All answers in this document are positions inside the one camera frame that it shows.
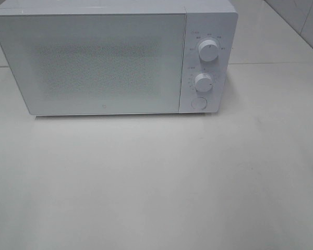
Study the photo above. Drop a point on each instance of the white microwave knob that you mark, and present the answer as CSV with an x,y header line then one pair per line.
x,y
208,50
203,82

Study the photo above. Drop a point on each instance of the white microwave door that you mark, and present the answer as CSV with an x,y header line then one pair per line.
x,y
96,64

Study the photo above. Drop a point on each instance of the white microwave oven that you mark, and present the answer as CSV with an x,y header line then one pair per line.
x,y
203,20

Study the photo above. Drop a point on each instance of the round white door button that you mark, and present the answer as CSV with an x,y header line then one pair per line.
x,y
199,103

